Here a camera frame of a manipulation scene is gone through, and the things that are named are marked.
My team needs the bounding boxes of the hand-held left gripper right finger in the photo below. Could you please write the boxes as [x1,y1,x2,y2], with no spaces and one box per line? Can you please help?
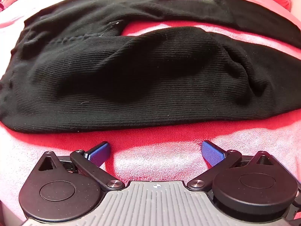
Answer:
[187,140,279,190]

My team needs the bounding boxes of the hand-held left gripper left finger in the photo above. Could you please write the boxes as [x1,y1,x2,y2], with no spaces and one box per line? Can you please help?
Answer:
[38,141,125,191]

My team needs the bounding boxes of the black ribbed pants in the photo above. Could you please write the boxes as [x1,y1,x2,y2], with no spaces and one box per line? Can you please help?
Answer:
[0,0,301,134]

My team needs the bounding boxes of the red fleece blanket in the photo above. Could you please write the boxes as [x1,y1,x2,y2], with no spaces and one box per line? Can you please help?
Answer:
[0,0,301,226]

